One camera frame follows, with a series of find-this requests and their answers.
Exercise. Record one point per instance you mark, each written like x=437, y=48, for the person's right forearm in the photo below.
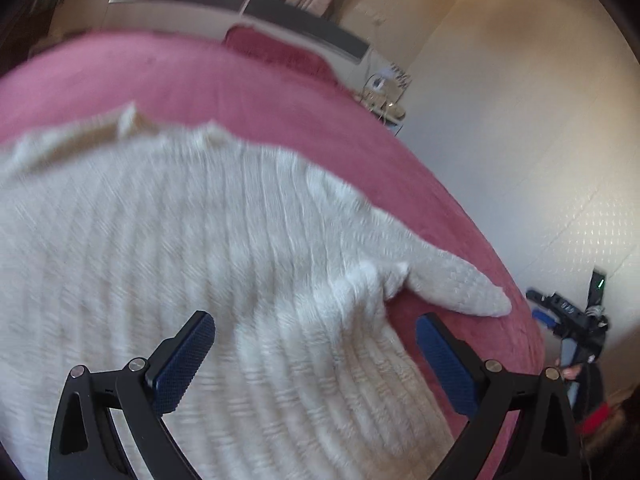
x=612, y=435

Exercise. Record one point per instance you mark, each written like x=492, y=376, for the person's right hand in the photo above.
x=590, y=390

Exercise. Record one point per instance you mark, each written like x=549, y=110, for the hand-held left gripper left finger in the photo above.
x=182, y=365

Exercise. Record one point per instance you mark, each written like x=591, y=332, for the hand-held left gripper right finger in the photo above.
x=445, y=365

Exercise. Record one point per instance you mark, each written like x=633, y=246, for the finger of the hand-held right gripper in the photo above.
x=544, y=319
x=537, y=295

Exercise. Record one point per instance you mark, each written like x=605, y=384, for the grey and white headboard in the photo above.
x=300, y=22

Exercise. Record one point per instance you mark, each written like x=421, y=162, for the cluttered white bedside shelf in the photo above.
x=387, y=92

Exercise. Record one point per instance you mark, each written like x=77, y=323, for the pink bed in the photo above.
x=225, y=90

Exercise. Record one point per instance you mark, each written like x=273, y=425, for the white knit sweater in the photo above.
x=200, y=260

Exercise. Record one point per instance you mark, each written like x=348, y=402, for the pink pillow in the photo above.
x=280, y=52

